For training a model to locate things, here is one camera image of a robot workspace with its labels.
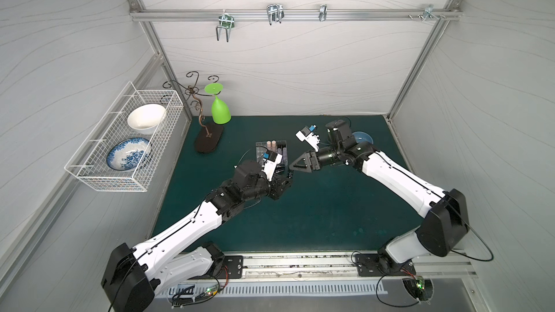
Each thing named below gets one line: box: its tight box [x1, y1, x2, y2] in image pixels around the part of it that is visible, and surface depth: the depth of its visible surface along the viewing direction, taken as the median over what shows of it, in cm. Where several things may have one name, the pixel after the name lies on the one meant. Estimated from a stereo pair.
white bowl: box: [127, 103, 167, 136], surface depth 73 cm
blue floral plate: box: [106, 137, 150, 172], surface depth 65 cm
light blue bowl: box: [351, 130, 374, 145], surface depth 110 cm
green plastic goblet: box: [203, 82, 232, 125], surface depth 93 cm
